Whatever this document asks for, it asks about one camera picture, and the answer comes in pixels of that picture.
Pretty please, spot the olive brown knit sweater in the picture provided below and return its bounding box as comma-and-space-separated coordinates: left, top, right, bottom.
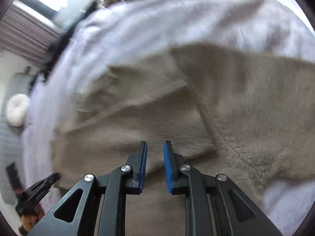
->
52, 44, 314, 235

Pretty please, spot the white round pleated cushion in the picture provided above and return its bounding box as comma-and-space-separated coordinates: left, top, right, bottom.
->
5, 94, 31, 127

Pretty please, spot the grey quilted floor mat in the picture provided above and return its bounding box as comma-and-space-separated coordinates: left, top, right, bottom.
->
0, 73, 34, 205

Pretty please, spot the grey pleated curtain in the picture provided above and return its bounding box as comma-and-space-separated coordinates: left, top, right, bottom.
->
1, 1, 62, 67

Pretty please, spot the lavender plush blanket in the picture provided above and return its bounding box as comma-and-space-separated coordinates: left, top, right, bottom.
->
23, 0, 314, 235

